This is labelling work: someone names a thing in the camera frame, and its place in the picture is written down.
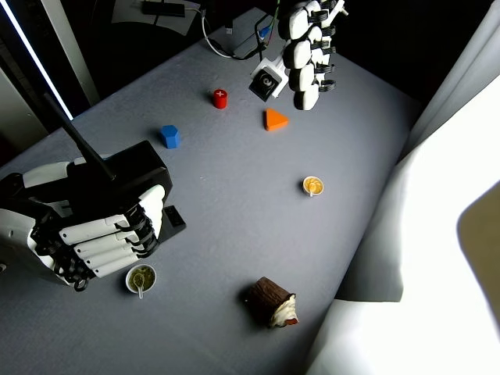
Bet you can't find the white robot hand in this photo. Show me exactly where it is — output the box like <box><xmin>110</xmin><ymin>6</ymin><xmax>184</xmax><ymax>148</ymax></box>
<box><xmin>277</xmin><ymin>0</ymin><xmax>347</xmax><ymax>112</ymax></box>
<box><xmin>0</xmin><ymin>157</ymin><xmax>167</xmax><ymax>292</ymax></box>

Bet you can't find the toy bowl of green soup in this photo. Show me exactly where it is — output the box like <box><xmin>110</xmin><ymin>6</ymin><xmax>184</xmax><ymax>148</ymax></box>
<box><xmin>125</xmin><ymin>263</ymin><xmax>158</xmax><ymax>300</ymax></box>

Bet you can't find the orange triangle block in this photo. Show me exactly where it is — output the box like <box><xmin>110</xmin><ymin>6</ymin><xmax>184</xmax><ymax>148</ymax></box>
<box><xmin>263</xmin><ymin>108</ymin><xmax>290</xmax><ymax>132</ymax></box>

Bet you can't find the blue hexagon block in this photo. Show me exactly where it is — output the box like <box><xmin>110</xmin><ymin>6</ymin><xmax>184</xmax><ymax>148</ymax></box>
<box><xmin>159</xmin><ymin>124</ymin><xmax>182</xmax><ymax>149</ymax></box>

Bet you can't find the toy bowl of orange soup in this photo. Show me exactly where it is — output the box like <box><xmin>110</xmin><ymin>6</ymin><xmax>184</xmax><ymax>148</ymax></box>
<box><xmin>302</xmin><ymin>176</ymin><xmax>325</xmax><ymax>198</ymax></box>

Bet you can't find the white side panel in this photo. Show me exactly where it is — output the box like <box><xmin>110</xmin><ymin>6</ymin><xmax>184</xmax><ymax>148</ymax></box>
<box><xmin>0</xmin><ymin>66</ymin><xmax>50</xmax><ymax>148</ymax></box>

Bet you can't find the grey table cloth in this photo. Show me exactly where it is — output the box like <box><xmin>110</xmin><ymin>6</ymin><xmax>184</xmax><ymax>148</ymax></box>
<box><xmin>0</xmin><ymin>7</ymin><xmax>423</xmax><ymax>375</ymax></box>

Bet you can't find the black flat device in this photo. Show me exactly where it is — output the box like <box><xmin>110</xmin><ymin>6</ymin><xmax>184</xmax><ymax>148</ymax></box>
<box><xmin>141</xmin><ymin>0</ymin><xmax>187</xmax><ymax>19</ymax></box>

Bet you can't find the white paper sheet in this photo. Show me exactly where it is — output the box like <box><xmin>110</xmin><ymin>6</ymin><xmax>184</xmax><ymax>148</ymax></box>
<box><xmin>111</xmin><ymin>0</ymin><xmax>204</xmax><ymax>36</ymax></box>

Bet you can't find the toy chocolate cupcake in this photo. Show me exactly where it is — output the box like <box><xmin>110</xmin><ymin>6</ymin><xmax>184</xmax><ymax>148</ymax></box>
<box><xmin>245</xmin><ymin>276</ymin><xmax>301</xmax><ymax>329</ymax></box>

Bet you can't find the white light strip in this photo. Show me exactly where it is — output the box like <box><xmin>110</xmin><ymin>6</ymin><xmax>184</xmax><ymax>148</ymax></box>
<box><xmin>0</xmin><ymin>0</ymin><xmax>75</xmax><ymax>122</ymax></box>

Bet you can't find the white backdrop sheet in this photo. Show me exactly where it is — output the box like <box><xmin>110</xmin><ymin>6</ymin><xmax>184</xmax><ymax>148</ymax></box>
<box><xmin>306</xmin><ymin>0</ymin><xmax>500</xmax><ymax>375</ymax></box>

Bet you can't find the beige rounded board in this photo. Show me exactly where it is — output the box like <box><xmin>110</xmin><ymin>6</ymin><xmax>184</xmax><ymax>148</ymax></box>
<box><xmin>456</xmin><ymin>181</ymin><xmax>500</xmax><ymax>309</ymax></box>

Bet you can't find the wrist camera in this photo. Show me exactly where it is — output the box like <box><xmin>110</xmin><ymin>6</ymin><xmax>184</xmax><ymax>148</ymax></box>
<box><xmin>248</xmin><ymin>57</ymin><xmax>290</xmax><ymax>99</ymax></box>

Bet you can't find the black cable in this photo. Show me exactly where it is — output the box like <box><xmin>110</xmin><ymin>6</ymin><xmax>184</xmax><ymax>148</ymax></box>
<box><xmin>232</xmin><ymin>15</ymin><xmax>277</xmax><ymax>63</ymax></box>

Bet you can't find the white cable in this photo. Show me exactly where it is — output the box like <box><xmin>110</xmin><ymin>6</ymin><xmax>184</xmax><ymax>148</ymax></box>
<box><xmin>201</xmin><ymin>10</ymin><xmax>235</xmax><ymax>59</ymax></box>

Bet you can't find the white post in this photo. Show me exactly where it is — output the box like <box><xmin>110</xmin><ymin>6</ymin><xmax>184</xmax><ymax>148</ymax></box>
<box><xmin>41</xmin><ymin>0</ymin><xmax>101</xmax><ymax>106</ymax></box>

